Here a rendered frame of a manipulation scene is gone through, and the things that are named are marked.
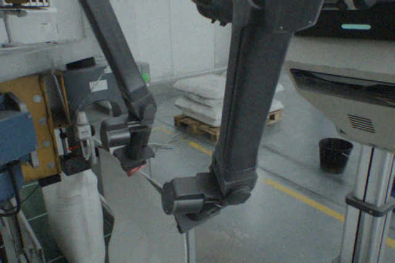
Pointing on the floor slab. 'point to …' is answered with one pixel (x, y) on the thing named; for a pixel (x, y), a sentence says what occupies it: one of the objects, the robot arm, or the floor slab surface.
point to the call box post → (190, 246)
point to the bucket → (334, 154)
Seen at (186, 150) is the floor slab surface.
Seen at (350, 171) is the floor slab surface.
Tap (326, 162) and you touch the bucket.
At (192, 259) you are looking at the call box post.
